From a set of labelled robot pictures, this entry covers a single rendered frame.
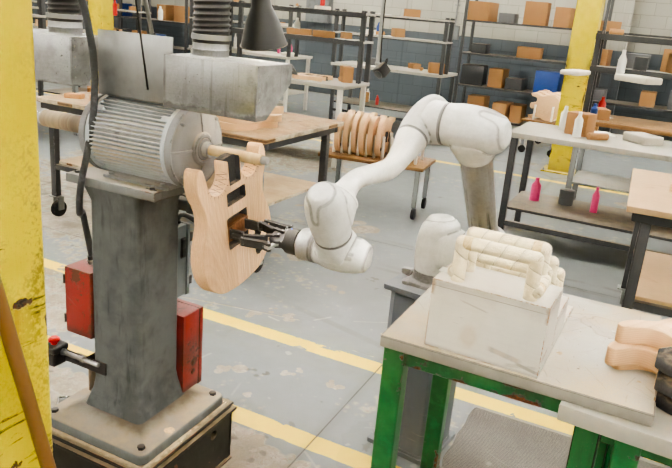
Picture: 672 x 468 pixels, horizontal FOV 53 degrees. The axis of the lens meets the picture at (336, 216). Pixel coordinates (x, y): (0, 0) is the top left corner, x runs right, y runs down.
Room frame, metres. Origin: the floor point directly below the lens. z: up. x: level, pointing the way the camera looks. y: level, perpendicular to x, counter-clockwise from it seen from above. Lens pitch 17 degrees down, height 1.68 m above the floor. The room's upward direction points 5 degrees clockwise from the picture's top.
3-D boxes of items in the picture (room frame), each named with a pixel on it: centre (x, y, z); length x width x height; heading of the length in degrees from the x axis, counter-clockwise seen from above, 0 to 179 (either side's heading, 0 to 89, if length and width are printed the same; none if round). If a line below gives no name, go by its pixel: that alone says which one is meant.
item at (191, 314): (2.24, 0.58, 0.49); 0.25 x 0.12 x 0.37; 65
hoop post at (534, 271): (1.40, -0.44, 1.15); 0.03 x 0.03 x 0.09
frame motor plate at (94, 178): (2.10, 0.65, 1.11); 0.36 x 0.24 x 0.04; 65
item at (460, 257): (1.47, -0.29, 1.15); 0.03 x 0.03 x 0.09
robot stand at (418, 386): (2.44, -0.39, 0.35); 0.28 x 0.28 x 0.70; 57
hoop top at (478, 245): (1.43, -0.37, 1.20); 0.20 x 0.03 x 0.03; 63
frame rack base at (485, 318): (1.48, -0.39, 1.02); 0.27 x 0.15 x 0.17; 64
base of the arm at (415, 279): (2.45, -0.38, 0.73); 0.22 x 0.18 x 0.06; 57
